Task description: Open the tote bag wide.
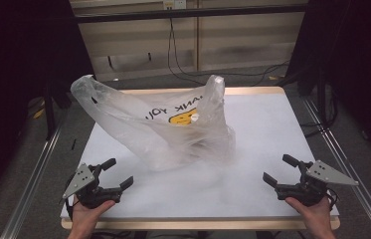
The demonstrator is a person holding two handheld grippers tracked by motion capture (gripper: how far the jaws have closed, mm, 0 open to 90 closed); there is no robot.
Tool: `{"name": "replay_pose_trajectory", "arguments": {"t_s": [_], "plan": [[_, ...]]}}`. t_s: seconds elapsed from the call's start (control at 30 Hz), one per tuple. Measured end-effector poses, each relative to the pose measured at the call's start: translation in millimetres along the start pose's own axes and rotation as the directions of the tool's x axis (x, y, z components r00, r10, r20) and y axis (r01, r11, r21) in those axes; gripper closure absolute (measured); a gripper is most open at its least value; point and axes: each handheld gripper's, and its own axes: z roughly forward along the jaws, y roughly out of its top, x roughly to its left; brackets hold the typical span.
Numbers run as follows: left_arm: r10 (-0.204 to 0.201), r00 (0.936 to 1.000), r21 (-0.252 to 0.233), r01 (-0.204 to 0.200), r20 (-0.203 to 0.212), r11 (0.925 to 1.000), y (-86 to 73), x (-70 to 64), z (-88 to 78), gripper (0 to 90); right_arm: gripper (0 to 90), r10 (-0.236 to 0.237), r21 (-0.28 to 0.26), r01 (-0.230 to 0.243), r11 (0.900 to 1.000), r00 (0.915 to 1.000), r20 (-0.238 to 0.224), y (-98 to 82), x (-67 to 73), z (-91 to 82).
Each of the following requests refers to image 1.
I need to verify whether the white wall socket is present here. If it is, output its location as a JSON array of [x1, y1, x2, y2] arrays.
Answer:
[[162, 0, 187, 11]]

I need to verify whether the left hand-held gripper cable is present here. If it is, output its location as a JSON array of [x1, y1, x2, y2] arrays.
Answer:
[[64, 197, 76, 221]]

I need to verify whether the black hanging wall cable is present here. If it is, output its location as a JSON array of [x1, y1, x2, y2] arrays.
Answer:
[[166, 17, 207, 86]]

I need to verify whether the black metal stand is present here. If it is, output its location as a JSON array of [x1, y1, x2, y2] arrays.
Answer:
[[314, 64, 330, 128], [43, 81, 59, 141]]

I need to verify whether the black curtain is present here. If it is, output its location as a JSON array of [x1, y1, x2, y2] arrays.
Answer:
[[0, 0, 95, 213], [286, 0, 371, 167]]

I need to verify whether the black horizontal bar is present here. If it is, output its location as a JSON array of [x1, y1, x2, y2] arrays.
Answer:
[[73, 4, 308, 25]]

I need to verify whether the aluminium floor rail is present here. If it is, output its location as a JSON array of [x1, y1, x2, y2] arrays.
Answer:
[[0, 120, 67, 239], [301, 97, 371, 239]]

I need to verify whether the right hand-held gripper cable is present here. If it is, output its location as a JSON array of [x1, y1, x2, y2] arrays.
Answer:
[[326, 188, 340, 211]]

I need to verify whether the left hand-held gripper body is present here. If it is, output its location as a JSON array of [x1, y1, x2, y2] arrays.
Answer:
[[62, 162, 122, 210]]

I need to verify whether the black floor cable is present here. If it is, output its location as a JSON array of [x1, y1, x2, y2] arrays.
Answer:
[[186, 60, 290, 88]]

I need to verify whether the person's left hand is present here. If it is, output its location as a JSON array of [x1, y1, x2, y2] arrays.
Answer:
[[70, 198, 116, 234]]

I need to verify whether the translucent white plastic bag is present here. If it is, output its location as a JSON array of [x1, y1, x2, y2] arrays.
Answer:
[[70, 74, 237, 172]]

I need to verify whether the hand-held gripper cable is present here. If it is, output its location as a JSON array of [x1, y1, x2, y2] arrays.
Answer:
[[64, 197, 76, 221], [326, 188, 340, 211]]

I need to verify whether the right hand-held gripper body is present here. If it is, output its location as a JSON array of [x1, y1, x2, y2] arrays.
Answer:
[[274, 159, 360, 207]]

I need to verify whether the yellow floor tape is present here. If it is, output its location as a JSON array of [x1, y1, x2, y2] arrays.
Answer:
[[32, 105, 47, 120]]

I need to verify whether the person's right hand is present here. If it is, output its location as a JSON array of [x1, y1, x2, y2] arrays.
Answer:
[[284, 195, 332, 234]]

